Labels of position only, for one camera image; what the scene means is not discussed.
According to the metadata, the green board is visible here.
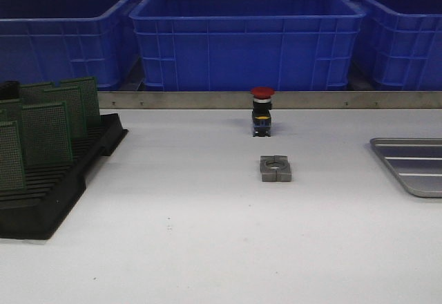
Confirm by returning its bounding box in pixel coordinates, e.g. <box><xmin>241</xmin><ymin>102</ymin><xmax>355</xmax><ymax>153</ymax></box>
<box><xmin>1</xmin><ymin>121</ymin><xmax>26</xmax><ymax>196</ymax></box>
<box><xmin>21</xmin><ymin>102</ymin><xmax>73</xmax><ymax>167</ymax></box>
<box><xmin>59</xmin><ymin>76</ymin><xmax>102</xmax><ymax>127</ymax></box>
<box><xmin>0</xmin><ymin>99</ymin><xmax>22</xmax><ymax>124</ymax></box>
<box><xmin>19</xmin><ymin>82</ymin><xmax>55</xmax><ymax>105</ymax></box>

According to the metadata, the green board second row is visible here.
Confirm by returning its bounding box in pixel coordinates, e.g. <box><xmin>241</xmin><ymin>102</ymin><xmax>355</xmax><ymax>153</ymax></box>
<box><xmin>43</xmin><ymin>86</ymin><xmax>87</xmax><ymax>139</ymax></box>

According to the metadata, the black slotted board rack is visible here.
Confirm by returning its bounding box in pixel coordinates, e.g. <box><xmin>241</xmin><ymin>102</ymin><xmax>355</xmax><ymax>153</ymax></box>
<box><xmin>0</xmin><ymin>80</ymin><xmax>129</xmax><ymax>240</ymax></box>

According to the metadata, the silver metal tray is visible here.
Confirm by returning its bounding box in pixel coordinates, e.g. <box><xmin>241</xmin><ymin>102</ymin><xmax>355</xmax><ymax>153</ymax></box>
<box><xmin>370</xmin><ymin>137</ymin><xmax>441</xmax><ymax>198</ymax></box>

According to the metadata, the red emergency stop button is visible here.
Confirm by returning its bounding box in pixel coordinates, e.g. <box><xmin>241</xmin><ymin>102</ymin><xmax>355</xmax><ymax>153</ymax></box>
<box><xmin>251</xmin><ymin>86</ymin><xmax>275</xmax><ymax>137</ymax></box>

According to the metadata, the grey metal clamp block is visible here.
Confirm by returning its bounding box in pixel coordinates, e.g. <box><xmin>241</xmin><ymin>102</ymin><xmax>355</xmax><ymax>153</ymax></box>
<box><xmin>260</xmin><ymin>155</ymin><xmax>292</xmax><ymax>182</ymax></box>

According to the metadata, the blue centre plastic crate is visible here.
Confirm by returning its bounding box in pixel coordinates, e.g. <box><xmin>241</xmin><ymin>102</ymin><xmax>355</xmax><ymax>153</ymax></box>
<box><xmin>130</xmin><ymin>0</ymin><xmax>364</xmax><ymax>92</ymax></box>

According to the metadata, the blue plastic crate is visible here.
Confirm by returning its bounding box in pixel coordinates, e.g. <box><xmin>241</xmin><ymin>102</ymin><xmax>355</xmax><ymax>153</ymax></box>
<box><xmin>1</xmin><ymin>0</ymin><xmax>139</xmax><ymax>91</ymax></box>
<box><xmin>351</xmin><ymin>0</ymin><xmax>441</xmax><ymax>91</ymax></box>
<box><xmin>130</xmin><ymin>0</ymin><xmax>364</xmax><ymax>92</ymax></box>

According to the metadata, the blue right plastic crate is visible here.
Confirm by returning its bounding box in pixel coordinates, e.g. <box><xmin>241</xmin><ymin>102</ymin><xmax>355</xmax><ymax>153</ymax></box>
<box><xmin>351</xmin><ymin>0</ymin><xmax>441</xmax><ymax>91</ymax></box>

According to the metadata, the blue left plastic crate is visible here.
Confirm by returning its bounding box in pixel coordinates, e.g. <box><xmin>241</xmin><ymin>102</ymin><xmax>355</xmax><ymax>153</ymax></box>
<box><xmin>1</xmin><ymin>0</ymin><xmax>139</xmax><ymax>91</ymax></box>

